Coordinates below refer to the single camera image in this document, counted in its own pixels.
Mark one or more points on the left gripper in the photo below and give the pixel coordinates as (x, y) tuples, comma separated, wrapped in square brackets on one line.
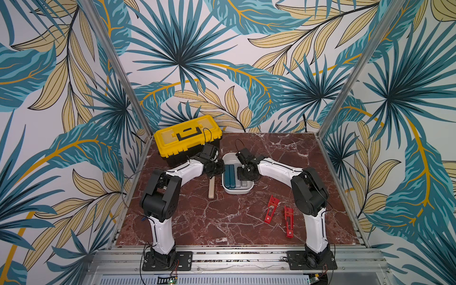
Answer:
[(221, 169)]

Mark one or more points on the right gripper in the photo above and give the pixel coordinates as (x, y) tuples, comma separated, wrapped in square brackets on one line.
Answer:
[(247, 168)]

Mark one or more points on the teal block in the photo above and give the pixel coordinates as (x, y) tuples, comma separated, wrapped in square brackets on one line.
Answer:
[(232, 177), (227, 177)]

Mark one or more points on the white rectangular tray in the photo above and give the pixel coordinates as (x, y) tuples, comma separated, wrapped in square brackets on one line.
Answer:
[(231, 159)]

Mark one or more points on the beige wooden block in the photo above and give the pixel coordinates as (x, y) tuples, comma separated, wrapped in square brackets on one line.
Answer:
[(211, 188)]

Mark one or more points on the red clip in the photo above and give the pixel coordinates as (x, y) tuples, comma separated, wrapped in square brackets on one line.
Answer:
[(272, 206), (289, 219)]

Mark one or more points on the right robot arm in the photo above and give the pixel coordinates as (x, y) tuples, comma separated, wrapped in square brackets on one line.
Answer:
[(309, 192)]

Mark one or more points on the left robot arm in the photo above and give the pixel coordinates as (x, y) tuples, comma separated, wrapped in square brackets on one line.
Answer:
[(161, 196)]

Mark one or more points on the yellow black toolbox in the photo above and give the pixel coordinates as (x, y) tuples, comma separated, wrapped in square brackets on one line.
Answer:
[(178, 142)]

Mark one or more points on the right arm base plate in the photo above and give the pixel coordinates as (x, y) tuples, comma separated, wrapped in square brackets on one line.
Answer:
[(308, 260)]

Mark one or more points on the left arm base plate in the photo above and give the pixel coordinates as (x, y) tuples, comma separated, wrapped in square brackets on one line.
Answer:
[(180, 261)]

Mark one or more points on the aluminium front rail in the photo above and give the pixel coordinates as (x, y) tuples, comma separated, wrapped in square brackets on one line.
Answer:
[(242, 265)]

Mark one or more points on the left aluminium frame post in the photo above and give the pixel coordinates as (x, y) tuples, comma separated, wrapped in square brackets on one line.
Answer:
[(97, 25)]

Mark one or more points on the aluminium frame post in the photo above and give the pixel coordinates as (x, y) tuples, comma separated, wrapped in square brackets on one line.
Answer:
[(358, 55), (97, 25)]

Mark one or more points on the right aluminium frame post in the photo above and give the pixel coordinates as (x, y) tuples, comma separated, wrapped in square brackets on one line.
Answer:
[(358, 55)]

